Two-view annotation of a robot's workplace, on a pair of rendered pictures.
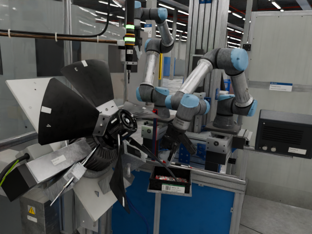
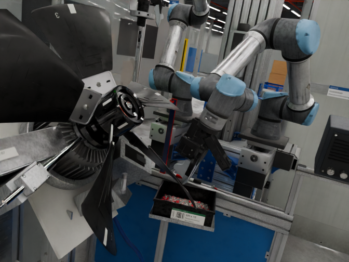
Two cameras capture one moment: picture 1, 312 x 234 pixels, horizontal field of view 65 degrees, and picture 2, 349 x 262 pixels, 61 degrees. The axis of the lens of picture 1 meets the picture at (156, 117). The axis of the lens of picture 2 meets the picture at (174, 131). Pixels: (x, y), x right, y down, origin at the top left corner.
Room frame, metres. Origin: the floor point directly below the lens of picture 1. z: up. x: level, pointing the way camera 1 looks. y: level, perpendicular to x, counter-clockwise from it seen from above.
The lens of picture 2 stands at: (0.23, 0.01, 1.38)
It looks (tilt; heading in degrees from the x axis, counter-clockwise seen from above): 15 degrees down; 359
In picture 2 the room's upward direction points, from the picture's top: 10 degrees clockwise
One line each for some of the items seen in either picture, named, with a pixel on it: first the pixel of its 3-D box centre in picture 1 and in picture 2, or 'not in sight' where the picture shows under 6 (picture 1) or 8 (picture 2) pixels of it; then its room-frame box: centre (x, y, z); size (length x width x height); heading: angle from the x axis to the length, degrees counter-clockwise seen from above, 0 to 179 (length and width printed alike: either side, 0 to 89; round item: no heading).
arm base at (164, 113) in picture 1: (160, 110); (180, 104); (1.92, -0.04, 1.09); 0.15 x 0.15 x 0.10
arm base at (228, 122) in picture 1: (224, 119); (267, 126); (1.71, -0.49, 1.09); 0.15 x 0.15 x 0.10
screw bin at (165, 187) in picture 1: (170, 179); (185, 202); (1.23, -0.10, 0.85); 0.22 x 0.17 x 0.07; 82
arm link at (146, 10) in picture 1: (143, 14); not in sight; (1.78, 0.12, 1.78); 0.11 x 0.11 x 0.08; 73
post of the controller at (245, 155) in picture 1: (244, 162); (295, 190); (1.25, -0.49, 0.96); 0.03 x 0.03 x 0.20; 68
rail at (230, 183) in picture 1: (168, 169); (182, 187); (1.41, -0.09, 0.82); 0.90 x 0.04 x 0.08; 68
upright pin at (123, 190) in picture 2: (128, 170); (123, 183); (1.07, 0.12, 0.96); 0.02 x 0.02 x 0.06
